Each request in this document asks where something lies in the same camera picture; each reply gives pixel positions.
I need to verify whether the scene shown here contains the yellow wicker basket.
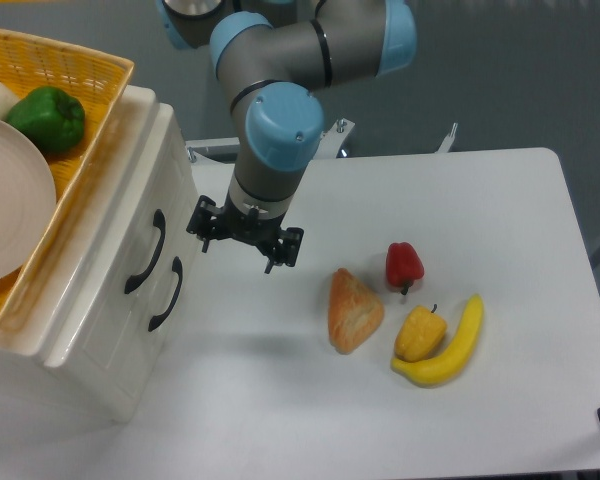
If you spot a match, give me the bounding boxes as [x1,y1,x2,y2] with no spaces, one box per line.
[0,29,134,328]

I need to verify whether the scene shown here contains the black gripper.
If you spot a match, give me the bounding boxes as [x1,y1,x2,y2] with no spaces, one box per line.
[186,195,304,274]

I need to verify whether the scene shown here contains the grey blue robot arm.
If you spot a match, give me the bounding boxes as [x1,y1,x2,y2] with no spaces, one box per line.
[156,1,417,267]

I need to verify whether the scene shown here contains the black top drawer handle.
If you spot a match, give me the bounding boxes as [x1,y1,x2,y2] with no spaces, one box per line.
[124,208,167,294]

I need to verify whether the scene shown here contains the beige round plate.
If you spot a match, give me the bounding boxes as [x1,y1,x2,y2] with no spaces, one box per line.
[0,121,56,279]

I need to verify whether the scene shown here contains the black lower drawer handle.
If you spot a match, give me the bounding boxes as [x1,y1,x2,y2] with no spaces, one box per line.
[147,256,184,332]

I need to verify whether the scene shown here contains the white drawer cabinet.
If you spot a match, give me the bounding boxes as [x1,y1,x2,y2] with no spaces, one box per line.
[0,86,198,421]

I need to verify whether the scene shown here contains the black drawer handle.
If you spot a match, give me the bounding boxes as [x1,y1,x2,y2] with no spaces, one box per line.
[147,256,184,332]
[124,208,167,294]

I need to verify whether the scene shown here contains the red bell pepper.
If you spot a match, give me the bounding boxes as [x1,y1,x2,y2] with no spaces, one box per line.
[385,242,425,295]

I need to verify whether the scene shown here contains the yellow bell pepper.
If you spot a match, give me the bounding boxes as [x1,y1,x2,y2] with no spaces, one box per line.
[394,304,447,362]

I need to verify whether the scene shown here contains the orange bread piece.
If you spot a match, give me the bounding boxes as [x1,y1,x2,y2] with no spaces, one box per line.
[328,268,384,354]

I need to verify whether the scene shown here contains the yellow banana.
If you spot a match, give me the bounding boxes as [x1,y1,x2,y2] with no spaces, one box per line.
[390,294,484,387]

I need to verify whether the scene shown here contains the green bell pepper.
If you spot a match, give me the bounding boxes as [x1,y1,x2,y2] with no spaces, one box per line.
[6,86,86,153]

